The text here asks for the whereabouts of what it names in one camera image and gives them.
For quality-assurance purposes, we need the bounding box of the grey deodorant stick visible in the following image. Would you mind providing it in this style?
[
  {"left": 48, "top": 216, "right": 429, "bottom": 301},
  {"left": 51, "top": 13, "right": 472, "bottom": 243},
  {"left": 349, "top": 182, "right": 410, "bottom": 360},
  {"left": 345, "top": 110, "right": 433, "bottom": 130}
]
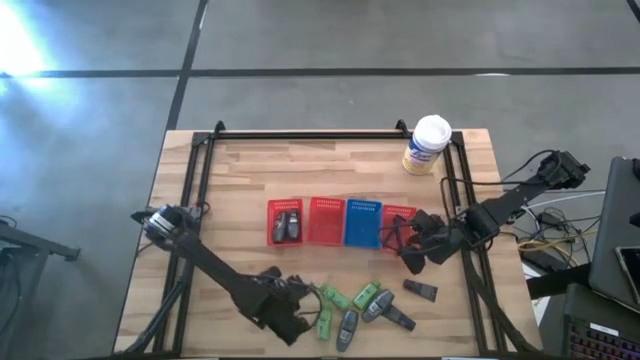
[
  {"left": 271, "top": 210, "right": 288, "bottom": 245},
  {"left": 360, "top": 288, "right": 396, "bottom": 324},
  {"left": 286, "top": 208, "right": 301, "bottom": 240},
  {"left": 335, "top": 309, "right": 360, "bottom": 354}
]

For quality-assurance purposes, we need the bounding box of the black laptop with keyboard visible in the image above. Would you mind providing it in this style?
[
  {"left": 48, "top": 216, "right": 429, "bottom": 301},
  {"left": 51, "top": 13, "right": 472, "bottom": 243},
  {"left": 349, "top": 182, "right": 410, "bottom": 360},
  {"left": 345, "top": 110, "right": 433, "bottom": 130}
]
[{"left": 560, "top": 282, "right": 640, "bottom": 360}]

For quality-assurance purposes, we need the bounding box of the dark disposable razor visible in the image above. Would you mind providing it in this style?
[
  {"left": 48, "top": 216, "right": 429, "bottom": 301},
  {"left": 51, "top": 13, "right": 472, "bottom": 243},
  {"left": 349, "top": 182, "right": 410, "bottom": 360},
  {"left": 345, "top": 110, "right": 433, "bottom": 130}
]
[{"left": 392, "top": 219, "right": 409, "bottom": 251}]

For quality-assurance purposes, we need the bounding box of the black metal table frame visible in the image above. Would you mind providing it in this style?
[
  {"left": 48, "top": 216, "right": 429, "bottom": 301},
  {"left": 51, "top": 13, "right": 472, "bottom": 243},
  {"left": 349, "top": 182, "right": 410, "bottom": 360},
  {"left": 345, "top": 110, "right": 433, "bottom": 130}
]
[{"left": 113, "top": 118, "right": 544, "bottom": 359}]

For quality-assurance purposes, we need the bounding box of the yellow cable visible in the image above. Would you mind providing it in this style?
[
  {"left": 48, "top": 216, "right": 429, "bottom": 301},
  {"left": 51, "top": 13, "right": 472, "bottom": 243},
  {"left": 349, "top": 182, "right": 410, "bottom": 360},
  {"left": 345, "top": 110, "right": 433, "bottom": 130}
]
[{"left": 517, "top": 229, "right": 599, "bottom": 254}]

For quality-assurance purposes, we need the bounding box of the black power adapter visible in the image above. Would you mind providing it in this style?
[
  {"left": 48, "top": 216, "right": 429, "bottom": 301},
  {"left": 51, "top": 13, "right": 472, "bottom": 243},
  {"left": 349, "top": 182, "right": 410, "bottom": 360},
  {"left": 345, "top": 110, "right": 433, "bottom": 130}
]
[{"left": 519, "top": 247, "right": 564, "bottom": 271}]

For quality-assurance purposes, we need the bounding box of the dark metal desk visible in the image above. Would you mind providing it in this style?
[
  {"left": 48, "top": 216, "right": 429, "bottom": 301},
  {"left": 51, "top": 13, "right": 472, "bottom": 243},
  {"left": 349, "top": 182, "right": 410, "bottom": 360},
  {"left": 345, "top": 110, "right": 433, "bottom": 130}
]
[{"left": 0, "top": 219, "right": 82, "bottom": 360}]

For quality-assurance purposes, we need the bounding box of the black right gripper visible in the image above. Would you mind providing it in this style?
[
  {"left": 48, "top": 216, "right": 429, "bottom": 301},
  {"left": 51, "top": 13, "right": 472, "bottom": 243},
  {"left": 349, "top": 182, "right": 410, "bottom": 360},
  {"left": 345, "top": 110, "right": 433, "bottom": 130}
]
[{"left": 391, "top": 208, "right": 464, "bottom": 275}]

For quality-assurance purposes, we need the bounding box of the green travel bottle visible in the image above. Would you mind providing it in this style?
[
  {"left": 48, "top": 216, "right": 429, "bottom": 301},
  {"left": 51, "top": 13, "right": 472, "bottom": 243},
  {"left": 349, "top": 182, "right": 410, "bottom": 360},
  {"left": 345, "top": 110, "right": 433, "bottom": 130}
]
[
  {"left": 352, "top": 281, "right": 382, "bottom": 311},
  {"left": 315, "top": 308, "right": 333, "bottom": 342},
  {"left": 317, "top": 283, "right": 352, "bottom": 310}
]

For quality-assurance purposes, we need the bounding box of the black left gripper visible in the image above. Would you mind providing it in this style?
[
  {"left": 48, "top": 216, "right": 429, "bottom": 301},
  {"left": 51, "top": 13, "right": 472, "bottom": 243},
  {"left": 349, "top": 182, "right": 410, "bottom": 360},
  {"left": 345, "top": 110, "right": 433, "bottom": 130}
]
[{"left": 252, "top": 266, "right": 317, "bottom": 346}]

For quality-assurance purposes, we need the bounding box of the white cable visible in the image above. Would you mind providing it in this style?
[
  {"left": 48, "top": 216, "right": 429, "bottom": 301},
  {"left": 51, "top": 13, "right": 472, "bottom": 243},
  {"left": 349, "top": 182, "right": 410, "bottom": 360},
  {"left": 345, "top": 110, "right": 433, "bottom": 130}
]
[{"left": 519, "top": 188, "right": 606, "bottom": 211}]

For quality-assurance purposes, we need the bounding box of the red plastic basket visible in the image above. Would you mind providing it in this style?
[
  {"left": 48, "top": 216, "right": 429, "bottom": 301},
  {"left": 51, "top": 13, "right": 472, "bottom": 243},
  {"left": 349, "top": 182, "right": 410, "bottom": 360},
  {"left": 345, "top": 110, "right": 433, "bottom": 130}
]
[
  {"left": 266, "top": 198, "right": 305, "bottom": 248},
  {"left": 380, "top": 204, "right": 419, "bottom": 254},
  {"left": 306, "top": 196, "right": 347, "bottom": 247}
]

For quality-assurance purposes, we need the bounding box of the black strap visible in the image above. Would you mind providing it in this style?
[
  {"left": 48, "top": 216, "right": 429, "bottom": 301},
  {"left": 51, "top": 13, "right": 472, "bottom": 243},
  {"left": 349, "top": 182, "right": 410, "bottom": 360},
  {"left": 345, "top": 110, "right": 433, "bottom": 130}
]
[{"left": 527, "top": 263, "right": 592, "bottom": 300}]

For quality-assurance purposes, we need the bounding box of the blue plastic basket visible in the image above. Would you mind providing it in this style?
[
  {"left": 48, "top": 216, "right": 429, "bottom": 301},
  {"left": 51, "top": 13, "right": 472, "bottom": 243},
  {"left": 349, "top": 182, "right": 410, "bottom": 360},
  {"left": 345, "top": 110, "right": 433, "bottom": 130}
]
[{"left": 343, "top": 198, "right": 384, "bottom": 250}]

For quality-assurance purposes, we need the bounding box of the smartphone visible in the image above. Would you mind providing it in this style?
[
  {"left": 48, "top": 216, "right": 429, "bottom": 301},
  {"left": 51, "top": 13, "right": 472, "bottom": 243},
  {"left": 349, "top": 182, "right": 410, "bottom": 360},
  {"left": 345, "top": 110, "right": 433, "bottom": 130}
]
[{"left": 614, "top": 244, "right": 640, "bottom": 306}]

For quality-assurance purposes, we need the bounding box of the white wipes canister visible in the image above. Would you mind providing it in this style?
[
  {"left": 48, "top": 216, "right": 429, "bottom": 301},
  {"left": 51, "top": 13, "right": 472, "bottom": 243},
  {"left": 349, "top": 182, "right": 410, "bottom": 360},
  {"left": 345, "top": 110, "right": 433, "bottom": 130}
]
[{"left": 401, "top": 114, "right": 453, "bottom": 177}]

